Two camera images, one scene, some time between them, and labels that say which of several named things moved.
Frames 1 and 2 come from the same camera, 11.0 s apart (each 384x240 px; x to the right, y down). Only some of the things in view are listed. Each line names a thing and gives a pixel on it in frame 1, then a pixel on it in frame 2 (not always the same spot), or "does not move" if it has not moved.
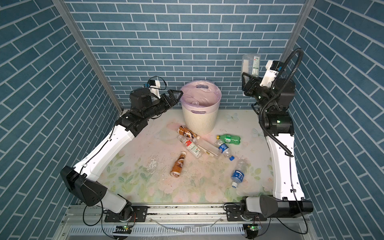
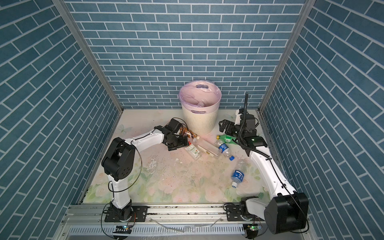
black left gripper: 172,101 → 181,143
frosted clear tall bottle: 207,148 does not move
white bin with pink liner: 200,101 does not move
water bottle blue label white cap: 238,174 does not move
